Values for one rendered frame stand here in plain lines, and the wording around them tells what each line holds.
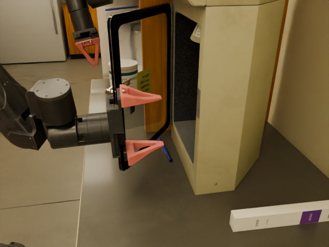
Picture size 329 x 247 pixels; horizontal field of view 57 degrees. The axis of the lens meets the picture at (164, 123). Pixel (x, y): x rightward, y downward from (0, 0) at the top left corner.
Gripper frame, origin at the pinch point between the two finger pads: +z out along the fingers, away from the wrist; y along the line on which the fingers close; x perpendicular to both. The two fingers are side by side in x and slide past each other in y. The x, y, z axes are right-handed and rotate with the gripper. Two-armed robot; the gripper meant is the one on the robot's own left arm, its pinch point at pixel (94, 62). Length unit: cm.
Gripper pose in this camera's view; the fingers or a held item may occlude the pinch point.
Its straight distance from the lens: 92.6
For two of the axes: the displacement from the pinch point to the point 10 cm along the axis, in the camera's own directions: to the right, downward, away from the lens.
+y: -1.9, -2.1, 9.6
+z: 2.4, 9.4, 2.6
